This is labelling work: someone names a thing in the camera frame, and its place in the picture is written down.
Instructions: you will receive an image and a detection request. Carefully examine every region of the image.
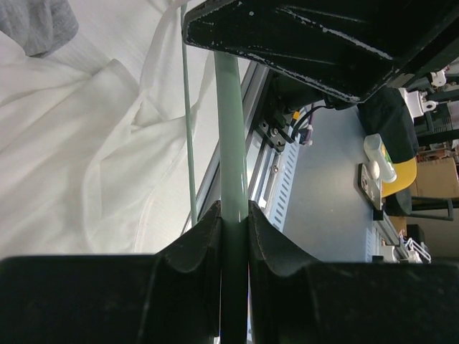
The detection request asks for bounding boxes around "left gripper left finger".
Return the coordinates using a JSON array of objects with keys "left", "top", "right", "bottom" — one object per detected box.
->
[{"left": 1, "top": 202, "right": 222, "bottom": 343}]

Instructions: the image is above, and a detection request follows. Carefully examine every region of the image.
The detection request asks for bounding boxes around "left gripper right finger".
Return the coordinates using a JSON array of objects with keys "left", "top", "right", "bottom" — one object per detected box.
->
[{"left": 248, "top": 202, "right": 458, "bottom": 343}]

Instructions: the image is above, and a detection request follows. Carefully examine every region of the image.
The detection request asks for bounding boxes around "green plastic hanger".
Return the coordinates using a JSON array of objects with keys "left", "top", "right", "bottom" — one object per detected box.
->
[{"left": 179, "top": 3, "right": 250, "bottom": 344}]

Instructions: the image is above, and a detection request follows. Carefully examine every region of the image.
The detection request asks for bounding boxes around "white tank top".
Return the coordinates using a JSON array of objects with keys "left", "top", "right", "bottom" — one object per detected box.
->
[{"left": 1, "top": 1, "right": 217, "bottom": 257}]

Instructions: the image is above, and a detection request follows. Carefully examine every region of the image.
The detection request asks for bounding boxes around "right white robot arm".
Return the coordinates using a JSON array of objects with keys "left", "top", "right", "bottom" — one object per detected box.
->
[{"left": 183, "top": 0, "right": 458, "bottom": 103}]

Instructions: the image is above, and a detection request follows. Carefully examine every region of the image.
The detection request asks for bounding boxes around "grey tank top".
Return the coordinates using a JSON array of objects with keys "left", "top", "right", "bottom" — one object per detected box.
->
[{"left": 1, "top": 1, "right": 79, "bottom": 57}]

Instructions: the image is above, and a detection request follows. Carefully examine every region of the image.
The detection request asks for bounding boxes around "white slotted cable duct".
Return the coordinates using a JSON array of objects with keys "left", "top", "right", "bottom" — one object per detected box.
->
[{"left": 255, "top": 143, "right": 300, "bottom": 232}]

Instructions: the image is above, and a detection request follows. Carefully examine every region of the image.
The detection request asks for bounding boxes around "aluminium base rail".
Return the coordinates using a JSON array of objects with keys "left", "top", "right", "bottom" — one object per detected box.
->
[{"left": 182, "top": 60, "right": 288, "bottom": 230}]

